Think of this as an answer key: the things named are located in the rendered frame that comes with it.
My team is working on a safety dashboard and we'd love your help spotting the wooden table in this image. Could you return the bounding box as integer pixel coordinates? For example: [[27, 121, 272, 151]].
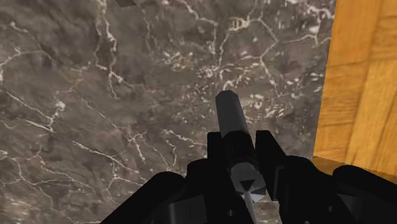
[[311, 0, 397, 181]]

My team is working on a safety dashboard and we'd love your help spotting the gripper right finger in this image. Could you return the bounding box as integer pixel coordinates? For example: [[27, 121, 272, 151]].
[[254, 130, 397, 224]]

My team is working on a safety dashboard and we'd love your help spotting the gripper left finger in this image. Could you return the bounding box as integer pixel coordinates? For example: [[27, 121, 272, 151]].
[[101, 131, 254, 224]]

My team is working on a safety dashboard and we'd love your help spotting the dark grey pen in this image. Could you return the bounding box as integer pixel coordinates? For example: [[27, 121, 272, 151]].
[[214, 90, 267, 224]]

